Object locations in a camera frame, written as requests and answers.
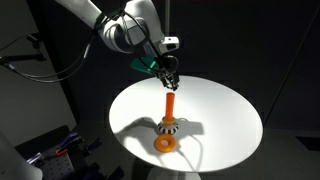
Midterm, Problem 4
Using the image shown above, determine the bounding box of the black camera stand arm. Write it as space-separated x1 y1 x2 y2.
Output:
0 32 48 67

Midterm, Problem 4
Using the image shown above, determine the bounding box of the white table pedestal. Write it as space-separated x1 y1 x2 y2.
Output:
146 166 202 180

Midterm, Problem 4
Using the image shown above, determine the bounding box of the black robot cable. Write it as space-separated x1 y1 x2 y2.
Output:
0 6 162 84

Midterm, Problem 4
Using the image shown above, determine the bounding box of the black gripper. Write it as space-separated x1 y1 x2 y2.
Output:
153 54 180 92

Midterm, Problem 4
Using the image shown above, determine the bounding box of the orange stake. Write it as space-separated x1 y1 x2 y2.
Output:
164 92 176 122

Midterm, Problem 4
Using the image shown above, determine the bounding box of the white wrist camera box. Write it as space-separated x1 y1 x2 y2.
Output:
161 36 181 53

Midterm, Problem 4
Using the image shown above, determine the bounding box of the white rounded machine cover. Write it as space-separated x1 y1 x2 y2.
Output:
0 130 44 180

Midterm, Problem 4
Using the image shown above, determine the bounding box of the orange dimpled ring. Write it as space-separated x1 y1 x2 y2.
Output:
153 133 177 154

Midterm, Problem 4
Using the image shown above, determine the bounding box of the green beaded ring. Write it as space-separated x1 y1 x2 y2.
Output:
161 119 178 127

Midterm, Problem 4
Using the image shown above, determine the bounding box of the teal green plastic part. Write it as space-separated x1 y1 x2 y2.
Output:
130 55 162 77

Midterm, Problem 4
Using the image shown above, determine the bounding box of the thin metal pole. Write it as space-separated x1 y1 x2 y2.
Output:
165 0 172 38

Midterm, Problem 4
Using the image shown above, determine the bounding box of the grey perforated board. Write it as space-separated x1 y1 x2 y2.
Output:
32 145 78 180

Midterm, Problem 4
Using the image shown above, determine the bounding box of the large black white striped ring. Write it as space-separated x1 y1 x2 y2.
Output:
157 121 179 136

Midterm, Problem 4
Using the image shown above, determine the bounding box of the blue handled tool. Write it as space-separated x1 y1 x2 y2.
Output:
57 131 82 149

